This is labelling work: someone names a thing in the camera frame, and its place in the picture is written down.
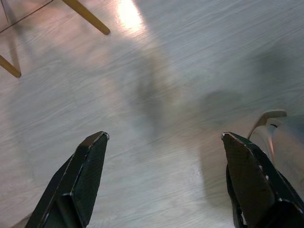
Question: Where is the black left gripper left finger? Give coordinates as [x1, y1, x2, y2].
[25, 131, 110, 228]

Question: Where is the wooden chair leg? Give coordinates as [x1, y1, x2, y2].
[0, 55, 22, 78]
[62, 0, 111, 36]

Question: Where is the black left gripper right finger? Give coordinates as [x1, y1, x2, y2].
[221, 132, 304, 228]

